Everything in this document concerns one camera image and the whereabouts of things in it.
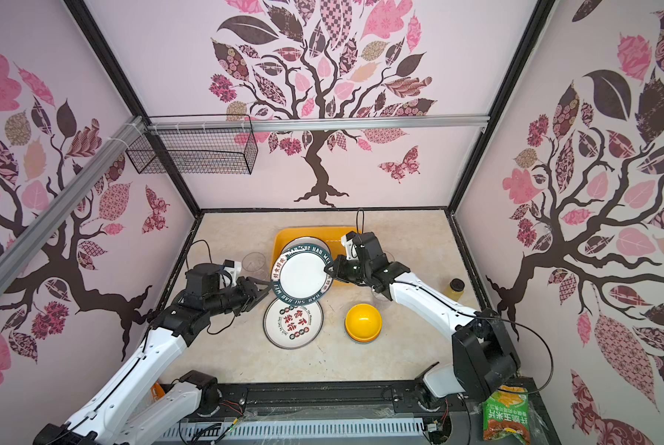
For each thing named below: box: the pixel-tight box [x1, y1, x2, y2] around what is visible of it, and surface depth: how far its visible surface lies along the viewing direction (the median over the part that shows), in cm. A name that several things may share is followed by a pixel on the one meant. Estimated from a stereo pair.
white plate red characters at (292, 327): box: [262, 297, 325, 350], surface depth 89 cm
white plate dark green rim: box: [270, 242, 333, 306], surface depth 83 cm
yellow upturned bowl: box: [344, 303, 384, 344], surface depth 85 cm
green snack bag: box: [482, 384, 532, 445], surface depth 69 cm
